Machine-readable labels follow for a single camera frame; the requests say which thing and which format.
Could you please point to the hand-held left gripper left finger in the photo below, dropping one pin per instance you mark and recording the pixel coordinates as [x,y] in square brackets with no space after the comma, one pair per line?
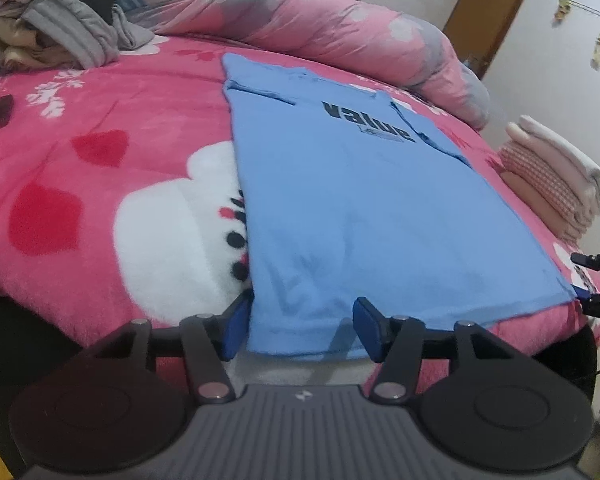
[237,325]

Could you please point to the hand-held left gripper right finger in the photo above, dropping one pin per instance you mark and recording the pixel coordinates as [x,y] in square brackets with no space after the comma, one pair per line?
[370,327]

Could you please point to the blue t-shirt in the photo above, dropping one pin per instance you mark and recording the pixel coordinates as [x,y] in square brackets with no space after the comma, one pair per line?
[370,210]

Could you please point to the stack of folded pink clothes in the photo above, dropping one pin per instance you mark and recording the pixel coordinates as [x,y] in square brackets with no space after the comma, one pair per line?
[555,172]

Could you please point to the beige folded cloth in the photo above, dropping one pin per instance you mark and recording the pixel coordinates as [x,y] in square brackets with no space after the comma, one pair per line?
[530,205]

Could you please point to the pink floral fleece blanket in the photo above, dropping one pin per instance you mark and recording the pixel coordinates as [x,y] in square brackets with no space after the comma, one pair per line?
[130,185]

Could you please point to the brown wooden door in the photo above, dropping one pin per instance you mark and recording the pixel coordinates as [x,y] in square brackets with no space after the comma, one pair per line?
[490,10]

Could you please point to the pink grey floral quilt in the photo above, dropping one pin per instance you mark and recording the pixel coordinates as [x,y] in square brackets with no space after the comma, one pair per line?
[305,15]

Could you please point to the grey ribbed garment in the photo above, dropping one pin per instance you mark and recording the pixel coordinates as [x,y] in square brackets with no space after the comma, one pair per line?
[70,25]

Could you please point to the beige garment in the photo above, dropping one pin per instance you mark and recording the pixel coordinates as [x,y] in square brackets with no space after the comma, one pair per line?
[25,50]

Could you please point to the wall hook rail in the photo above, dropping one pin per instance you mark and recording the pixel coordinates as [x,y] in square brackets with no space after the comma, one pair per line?
[592,10]

